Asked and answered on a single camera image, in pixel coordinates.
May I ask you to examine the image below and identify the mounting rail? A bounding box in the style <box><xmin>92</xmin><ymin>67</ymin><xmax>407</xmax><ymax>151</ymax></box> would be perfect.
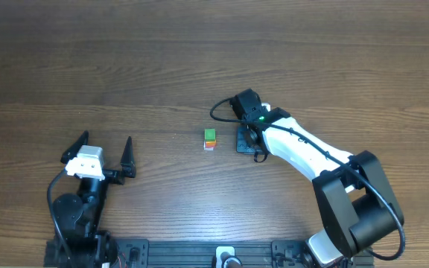
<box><xmin>45</xmin><ymin>237</ymin><xmax>375</xmax><ymax>268</ymax></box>

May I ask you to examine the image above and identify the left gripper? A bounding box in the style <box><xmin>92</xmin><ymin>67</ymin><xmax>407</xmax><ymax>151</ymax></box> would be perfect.
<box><xmin>60</xmin><ymin>130</ymin><xmax>138</xmax><ymax>186</ymax></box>

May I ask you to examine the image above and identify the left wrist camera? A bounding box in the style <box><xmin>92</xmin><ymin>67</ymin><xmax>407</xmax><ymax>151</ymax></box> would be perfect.
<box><xmin>64</xmin><ymin>144</ymin><xmax>106</xmax><ymax>182</ymax></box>

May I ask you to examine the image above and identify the black cable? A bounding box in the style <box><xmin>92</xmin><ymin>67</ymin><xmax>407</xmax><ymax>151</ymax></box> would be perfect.
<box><xmin>45</xmin><ymin>169</ymin><xmax>74</xmax><ymax>268</ymax></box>
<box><xmin>209</xmin><ymin>97</ymin><xmax>407</xmax><ymax>262</ymax></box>

